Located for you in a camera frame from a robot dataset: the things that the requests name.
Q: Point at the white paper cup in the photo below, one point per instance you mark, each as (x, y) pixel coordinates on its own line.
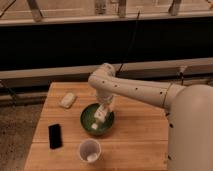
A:
(89, 150)

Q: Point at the green ceramic bowl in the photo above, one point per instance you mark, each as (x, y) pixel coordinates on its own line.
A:
(87, 120)

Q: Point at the white plastic bottle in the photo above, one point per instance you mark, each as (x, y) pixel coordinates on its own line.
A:
(100, 117)

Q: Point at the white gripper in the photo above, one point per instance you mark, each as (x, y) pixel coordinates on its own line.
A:
(107, 103)

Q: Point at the black rectangular phone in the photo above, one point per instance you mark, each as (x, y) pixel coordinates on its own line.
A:
(55, 139)

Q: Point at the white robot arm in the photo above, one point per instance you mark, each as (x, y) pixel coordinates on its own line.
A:
(189, 111)

